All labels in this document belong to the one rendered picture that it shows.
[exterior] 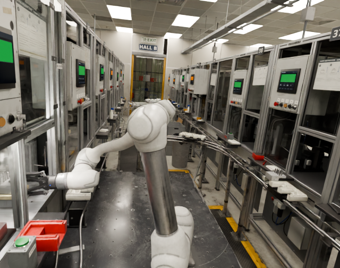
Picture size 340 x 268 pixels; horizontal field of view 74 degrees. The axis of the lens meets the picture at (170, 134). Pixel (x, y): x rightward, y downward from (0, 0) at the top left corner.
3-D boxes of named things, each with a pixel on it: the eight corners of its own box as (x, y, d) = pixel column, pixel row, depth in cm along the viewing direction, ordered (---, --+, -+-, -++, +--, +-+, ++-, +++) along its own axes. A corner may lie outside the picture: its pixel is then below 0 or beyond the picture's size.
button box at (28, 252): (28, 280, 76) (26, 250, 73) (2, 282, 75) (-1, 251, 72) (38, 262, 83) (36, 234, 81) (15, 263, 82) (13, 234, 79)
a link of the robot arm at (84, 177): (69, 194, 120) (74, 177, 131) (99, 192, 122) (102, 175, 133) (64, 180, 114) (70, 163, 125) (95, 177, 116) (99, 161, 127)
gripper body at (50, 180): (61, 185, 126) (43, 187, 124) (59, 171, 124) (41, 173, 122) (56, 192, 118) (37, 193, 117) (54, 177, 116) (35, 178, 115)
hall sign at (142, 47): (157, 51, 892) (158, 45, 887) (138, 49, 881) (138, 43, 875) (157, 51, 896) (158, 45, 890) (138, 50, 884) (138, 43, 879)
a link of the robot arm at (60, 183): (70, 169, 125) (59, 170, 124) (65, 176, 116) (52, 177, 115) (72, 184, 127) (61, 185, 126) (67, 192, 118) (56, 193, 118)
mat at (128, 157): (153, 194, 324) (153, 194, 323) (111, 194, 314) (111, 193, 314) (143, 120, 886) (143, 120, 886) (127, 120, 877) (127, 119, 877)
